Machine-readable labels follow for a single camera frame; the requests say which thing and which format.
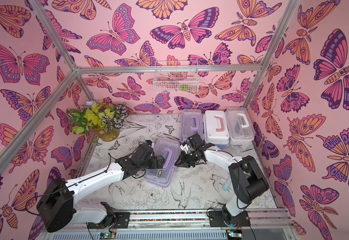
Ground blue white toolbox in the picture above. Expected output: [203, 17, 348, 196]
[203, 110, 229, 150]

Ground purple toolbox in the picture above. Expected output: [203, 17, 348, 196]
[179, 110, 204, 142]
[144, 138, 181, 188]

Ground white clear-lid toolbox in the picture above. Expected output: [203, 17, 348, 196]
[225, 108, 255, 148]

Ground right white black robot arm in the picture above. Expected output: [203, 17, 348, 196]
[175, 134, 269, 226]

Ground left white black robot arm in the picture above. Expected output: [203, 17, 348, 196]
[37, 144, 166, 233]

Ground potted green plant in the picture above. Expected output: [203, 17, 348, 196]
[68, 101, 131, 142]

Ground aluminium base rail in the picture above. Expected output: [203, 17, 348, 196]
[42, 208, 301, 240]

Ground white wire basket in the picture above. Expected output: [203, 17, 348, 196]
[152, 61, 199, 94]

